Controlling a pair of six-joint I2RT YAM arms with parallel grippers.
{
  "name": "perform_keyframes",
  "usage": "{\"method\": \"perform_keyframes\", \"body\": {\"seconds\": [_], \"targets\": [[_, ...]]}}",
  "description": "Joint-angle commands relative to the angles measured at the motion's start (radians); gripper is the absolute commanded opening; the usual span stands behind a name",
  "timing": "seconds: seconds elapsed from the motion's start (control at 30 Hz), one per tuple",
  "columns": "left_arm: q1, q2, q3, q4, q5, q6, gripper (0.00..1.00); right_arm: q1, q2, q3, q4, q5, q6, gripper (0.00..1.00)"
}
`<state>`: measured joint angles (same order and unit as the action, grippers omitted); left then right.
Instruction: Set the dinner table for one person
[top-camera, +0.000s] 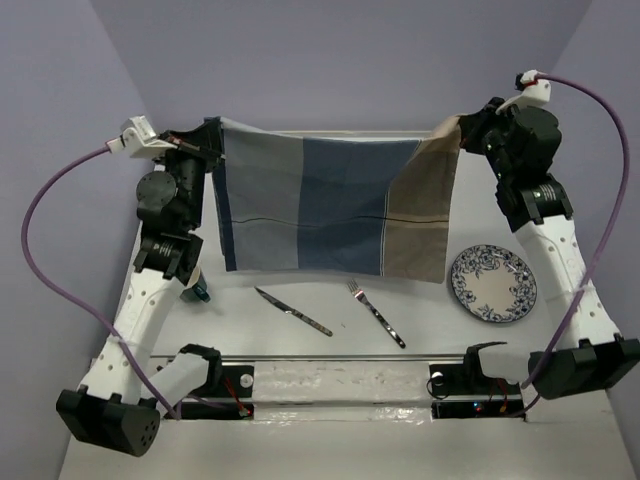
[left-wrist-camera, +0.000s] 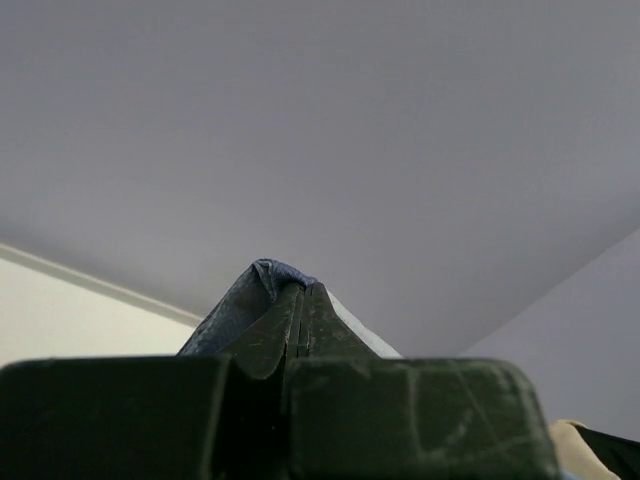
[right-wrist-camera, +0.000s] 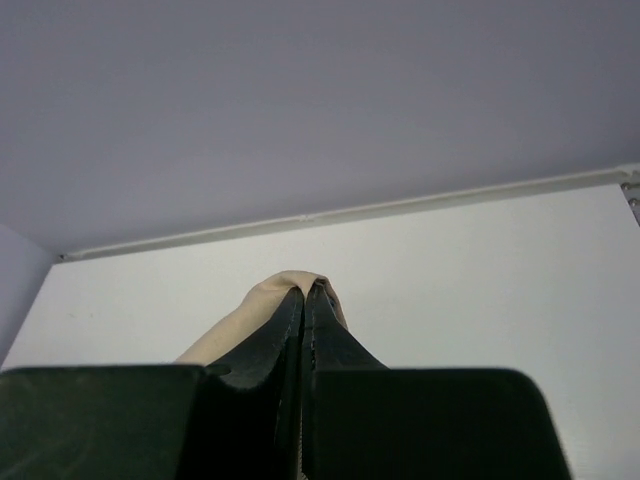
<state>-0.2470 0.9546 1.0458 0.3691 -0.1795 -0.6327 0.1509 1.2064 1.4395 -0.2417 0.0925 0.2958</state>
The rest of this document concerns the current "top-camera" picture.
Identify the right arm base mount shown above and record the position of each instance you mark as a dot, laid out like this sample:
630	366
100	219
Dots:
457	394

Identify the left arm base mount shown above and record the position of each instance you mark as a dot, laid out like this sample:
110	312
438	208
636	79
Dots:
229	400

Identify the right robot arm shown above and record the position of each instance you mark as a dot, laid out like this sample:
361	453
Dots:
587	351

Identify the steel fork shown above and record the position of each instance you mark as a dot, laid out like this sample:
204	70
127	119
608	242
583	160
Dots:
361	297

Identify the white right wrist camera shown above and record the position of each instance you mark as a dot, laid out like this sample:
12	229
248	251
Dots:
534	91

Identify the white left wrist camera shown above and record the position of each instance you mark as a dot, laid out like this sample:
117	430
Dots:
138	140

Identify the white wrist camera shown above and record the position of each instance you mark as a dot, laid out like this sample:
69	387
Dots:
534	91
138	140

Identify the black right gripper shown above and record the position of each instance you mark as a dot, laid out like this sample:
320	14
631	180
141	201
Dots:
477	123

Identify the blue floral plate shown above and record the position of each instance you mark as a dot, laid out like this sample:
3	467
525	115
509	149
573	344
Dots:
493	284

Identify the dark green mug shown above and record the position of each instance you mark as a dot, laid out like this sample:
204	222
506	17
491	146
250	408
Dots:
196	289

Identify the white front cover panel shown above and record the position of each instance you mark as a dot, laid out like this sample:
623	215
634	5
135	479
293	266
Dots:
307	382

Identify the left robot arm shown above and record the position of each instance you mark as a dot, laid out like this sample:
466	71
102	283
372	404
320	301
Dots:
116	405

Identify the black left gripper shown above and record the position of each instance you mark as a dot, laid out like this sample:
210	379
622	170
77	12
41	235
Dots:
203	144

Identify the blue beige plaid cloth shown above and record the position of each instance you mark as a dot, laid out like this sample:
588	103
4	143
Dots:
377	208

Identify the steel table knife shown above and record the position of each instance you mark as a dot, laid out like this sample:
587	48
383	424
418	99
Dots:
293	312

